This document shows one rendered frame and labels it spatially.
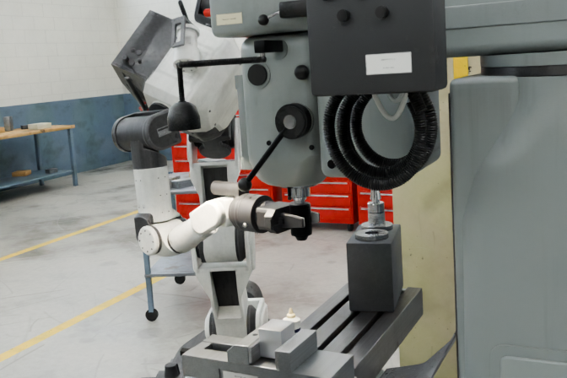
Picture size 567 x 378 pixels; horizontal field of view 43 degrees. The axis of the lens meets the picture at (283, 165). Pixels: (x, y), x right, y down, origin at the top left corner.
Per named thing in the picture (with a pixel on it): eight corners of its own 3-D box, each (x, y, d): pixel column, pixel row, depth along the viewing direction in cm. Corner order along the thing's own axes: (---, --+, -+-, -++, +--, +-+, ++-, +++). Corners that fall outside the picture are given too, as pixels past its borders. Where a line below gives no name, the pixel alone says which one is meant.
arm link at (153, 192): (130, 254, 192) (120, 170, 190) (168, 243, 201) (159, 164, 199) (157, 256, 184) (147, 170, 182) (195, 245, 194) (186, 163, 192)
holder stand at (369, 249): (348, 310, 192) (344, 238, 190) (362, 285, 213) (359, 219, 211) (394, 312, 189) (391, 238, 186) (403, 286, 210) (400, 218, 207)
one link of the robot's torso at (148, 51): (129, 135, 222) (89, 75, 189) (186, 51, 233) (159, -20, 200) (210, 175, 214) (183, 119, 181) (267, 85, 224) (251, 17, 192)
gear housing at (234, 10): (208, 38, 148) (204, -12, 146) (262, 38, 169) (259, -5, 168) (364, 24, 133) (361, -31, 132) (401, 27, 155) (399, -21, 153)
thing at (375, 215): (381, 221, 206) (380, 203, 205) (387, 224, 201) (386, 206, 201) (366, 223, 205) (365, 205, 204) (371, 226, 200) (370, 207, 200)
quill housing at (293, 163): (239, 190, 152) (228, 37, 148) (281, 174, 171) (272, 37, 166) (322, 191, 144) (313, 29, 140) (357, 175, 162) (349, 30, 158)
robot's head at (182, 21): (182, 62, 189) (166, 48, 182) (184, 35, 192) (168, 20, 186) (203, 56, 186) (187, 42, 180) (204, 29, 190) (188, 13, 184)
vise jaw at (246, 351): (227, 361, 147) (225, 343, 147) (256, 339, 158) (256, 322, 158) (252, 365, 145) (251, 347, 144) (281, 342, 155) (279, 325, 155)
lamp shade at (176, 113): (168, 129, 162) (165, 101, 161) (200, 126, 163) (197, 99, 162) (168, 132, 155) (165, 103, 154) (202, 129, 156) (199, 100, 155)
